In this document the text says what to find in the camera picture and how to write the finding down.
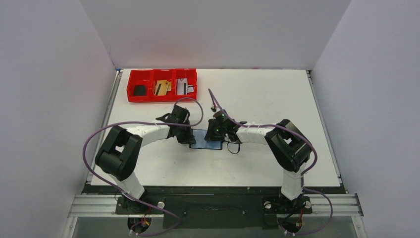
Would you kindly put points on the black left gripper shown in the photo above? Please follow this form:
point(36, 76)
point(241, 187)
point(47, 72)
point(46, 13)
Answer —
point(188, 139)

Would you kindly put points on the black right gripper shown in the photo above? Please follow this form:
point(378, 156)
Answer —
point(212, 132)

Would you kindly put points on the navy blue card holder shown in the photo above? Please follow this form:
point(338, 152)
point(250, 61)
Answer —
point(201, 143)

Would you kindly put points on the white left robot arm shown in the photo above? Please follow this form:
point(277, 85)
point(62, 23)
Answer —
point(118, 154)

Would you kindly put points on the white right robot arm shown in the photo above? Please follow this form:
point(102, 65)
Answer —
point(285, 141)

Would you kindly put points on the silver cards in bin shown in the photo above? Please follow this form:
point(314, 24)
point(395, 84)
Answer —
point(183, 87)

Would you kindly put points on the gold cards in bin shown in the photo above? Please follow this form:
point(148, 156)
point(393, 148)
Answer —
point(162, 87)

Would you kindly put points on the black card in bin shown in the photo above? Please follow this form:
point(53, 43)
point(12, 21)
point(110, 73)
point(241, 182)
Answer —
point(140, 91)

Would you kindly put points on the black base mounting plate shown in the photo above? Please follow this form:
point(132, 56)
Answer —
point(215, 207)

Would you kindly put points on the red three-compartment bin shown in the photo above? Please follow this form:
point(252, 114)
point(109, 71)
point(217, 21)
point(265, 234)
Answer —
point(149, 77)

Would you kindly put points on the aluminium frame rail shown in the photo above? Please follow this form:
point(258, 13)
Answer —
point(344, 205)

